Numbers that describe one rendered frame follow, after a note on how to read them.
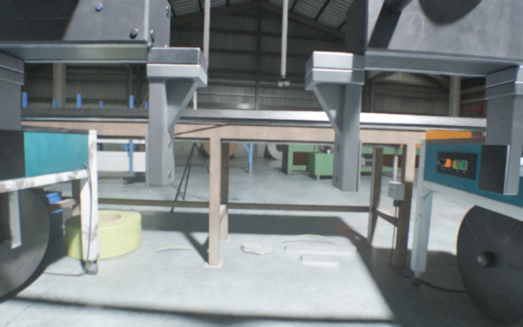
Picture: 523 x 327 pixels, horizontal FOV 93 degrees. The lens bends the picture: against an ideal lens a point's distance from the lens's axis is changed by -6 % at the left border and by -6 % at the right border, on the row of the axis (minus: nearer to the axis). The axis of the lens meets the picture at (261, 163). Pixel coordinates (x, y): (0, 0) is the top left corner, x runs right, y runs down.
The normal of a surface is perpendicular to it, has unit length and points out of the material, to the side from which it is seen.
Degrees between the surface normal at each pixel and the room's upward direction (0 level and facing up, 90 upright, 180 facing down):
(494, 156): 90
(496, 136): 90
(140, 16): 90
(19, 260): 90
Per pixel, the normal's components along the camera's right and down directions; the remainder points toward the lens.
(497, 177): -1.00, -0.03
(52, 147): 1.00, 0.04
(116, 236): 0.71, 0.07
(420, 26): 0.01, 0.07
